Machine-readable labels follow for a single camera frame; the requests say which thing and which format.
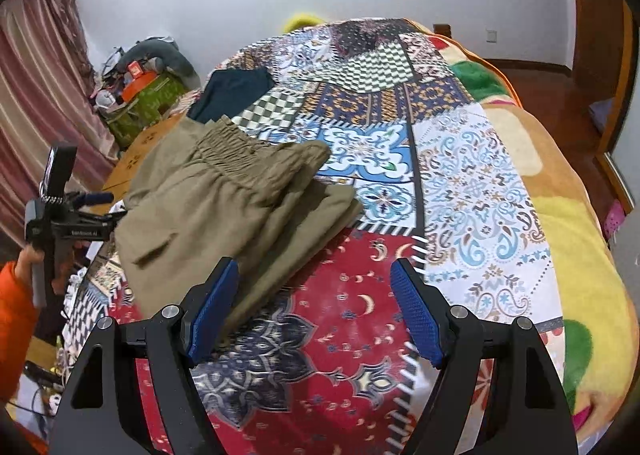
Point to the dark wooden bedpost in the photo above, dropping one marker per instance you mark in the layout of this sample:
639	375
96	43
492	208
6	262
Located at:
441	30

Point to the dark navy garment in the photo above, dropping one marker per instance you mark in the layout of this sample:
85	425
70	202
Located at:
230	90

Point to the khaki pants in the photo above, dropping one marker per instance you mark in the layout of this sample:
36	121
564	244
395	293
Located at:
225	215

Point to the pink striped curtain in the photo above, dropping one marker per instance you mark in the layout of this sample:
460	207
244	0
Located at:
45	85

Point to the green laundry bag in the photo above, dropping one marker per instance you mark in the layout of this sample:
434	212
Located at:
145	107

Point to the person's left forearm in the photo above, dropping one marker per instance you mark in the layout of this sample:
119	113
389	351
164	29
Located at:
15	325

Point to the pink perforated plastic item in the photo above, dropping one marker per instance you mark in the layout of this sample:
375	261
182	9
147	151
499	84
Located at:
614	221

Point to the yellow plush object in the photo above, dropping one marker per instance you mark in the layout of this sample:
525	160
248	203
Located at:
300	20

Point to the brown wooden door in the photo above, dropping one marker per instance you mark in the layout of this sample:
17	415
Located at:
595	25

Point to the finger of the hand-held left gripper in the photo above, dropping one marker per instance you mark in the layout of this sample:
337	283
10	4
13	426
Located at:
95	198

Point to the white wall outlet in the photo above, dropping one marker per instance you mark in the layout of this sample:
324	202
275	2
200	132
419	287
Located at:
491	36

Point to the grey neck pillow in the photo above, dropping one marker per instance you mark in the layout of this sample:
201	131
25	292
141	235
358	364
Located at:
170	55

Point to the colourful fleece blanket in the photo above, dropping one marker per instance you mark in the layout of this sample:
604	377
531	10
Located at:
565	215

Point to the wooden lap tray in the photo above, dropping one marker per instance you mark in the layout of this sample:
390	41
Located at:
135	160

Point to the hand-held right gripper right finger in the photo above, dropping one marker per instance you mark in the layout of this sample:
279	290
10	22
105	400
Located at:
417	315

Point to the orange box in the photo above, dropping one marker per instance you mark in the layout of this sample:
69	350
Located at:
137	85

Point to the patchwork printed bed cover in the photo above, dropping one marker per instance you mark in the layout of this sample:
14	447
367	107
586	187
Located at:
450	185

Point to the person's left hand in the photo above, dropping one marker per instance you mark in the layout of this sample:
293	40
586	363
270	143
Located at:
26	262

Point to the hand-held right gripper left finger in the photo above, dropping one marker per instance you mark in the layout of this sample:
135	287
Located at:
212	310

